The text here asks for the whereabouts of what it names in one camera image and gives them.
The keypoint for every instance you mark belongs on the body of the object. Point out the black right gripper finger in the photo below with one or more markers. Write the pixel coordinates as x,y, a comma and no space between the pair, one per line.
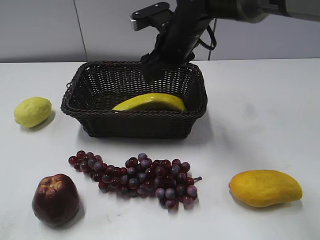
181,59

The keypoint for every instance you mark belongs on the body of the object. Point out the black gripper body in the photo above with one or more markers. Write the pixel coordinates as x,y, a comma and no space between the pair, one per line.
182,33

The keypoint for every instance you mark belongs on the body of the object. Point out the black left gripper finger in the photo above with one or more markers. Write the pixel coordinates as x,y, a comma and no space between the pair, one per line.
151,65

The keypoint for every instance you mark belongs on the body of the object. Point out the yellow banana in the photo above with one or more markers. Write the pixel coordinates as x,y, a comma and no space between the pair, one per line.
152,101

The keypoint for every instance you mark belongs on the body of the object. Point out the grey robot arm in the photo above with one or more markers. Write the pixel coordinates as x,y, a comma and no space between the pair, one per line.
255,11

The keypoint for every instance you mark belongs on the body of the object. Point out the black wicker basket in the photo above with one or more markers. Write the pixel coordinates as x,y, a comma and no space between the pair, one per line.
98,86

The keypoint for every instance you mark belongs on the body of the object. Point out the purple grape bunch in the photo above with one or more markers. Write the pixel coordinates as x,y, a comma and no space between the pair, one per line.
167,180

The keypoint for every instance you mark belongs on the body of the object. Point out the yellow lemon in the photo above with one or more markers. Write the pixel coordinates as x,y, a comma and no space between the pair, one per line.
32,111

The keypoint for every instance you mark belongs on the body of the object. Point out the yellow orange mango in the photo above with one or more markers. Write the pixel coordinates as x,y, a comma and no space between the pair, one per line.
264,188

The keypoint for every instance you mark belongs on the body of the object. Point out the dark red apple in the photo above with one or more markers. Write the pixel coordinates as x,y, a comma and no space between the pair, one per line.
56,200

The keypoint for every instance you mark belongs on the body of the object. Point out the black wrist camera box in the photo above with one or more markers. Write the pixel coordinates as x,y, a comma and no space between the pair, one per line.
156,16

